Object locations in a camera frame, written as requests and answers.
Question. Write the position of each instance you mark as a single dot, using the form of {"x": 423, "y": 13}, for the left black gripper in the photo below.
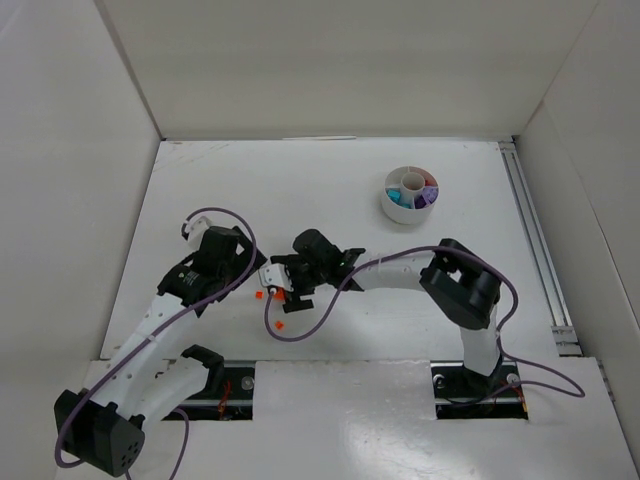
{"x": 245, "y": 250}

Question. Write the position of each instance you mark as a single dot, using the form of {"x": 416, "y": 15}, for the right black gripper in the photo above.
{"x": 298, "y": 288}

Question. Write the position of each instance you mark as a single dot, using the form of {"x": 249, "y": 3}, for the teal long lego brick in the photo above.
{"x": 394, "y": 195}

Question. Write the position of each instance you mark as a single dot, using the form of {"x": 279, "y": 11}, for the dark purple lego brick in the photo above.
{"x": 420, "y": 202}

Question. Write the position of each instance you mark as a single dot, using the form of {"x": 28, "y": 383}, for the lavender square lego plate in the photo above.
{"x": 430, "y": 192}

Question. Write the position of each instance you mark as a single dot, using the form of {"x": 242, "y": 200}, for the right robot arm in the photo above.
{"x": 463, "y": 286}

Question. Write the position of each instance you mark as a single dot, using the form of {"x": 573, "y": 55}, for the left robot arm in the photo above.
{"x": 105, "y": 426}

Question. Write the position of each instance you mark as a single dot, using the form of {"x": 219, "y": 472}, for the white round divided container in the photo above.
{"x": 410, "y": 181}

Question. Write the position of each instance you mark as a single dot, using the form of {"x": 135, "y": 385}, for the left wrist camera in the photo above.
{"x": 192, "y": 231}

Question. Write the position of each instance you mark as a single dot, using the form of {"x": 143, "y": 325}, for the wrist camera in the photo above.
{"x": 275, "y": 276}
{"x": 192, "y": 231}

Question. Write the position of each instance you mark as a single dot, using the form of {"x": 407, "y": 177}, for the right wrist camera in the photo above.
{"x": 275, "y": 276}

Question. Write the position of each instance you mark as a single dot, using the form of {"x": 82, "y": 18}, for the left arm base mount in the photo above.
{"x": 226, "y": 396}

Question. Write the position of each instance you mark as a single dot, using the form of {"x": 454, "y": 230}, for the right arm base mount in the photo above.
{"x": 461, "y": 394}

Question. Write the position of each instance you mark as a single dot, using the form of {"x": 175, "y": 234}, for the aluminium rail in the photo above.
{"x": 565, "y": 337}

